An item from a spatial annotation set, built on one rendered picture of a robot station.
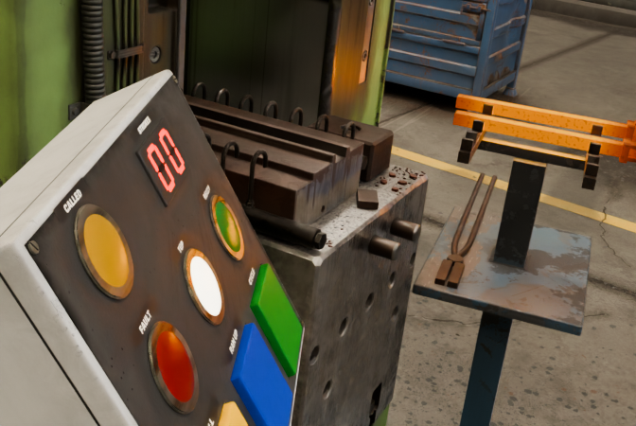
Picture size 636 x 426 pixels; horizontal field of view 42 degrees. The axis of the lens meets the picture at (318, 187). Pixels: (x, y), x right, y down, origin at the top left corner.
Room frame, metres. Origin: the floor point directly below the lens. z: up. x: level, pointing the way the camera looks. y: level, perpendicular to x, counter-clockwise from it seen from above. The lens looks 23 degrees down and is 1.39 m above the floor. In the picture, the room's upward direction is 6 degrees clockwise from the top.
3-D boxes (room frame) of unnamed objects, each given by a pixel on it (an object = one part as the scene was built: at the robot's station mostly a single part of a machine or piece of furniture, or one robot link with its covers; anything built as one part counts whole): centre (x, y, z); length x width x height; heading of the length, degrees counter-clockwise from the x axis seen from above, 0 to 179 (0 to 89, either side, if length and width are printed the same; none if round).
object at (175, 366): (0.42, 0.08, 1.09); 0.05 x 0.03 x 0.04; 154
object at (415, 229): (1.13, -0.14, 0.87); 0.04 x 0.03 x 0.03; 64
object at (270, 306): (0.62, 0.03, 1.01); 0.07 x 0.05 x 0.07; 179
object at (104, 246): (0.42, 0.12, 1.16); 0.05 x 0.03 x 0.04; 154
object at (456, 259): (1.61, -0.33, 0.68); 0.60 x 0.04 x 0.01; 164
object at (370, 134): (1.25, -0.04, 0.95); 0.12 x 0.08 x 0.06; 64
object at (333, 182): (1.15, 0.17, 0.96); 0.42 x 0.20 x 0.09; 64
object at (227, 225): (0.62, 0.07, 1.09); 0.05 x 0.03 x 0.04; 154
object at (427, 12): (5.21, -0.51, 0.36); 1.20 x 0.80 x 0.72; 62
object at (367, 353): (1.21, 0.16, 0.69); 0.56 x 0.38 x 0.45; 64
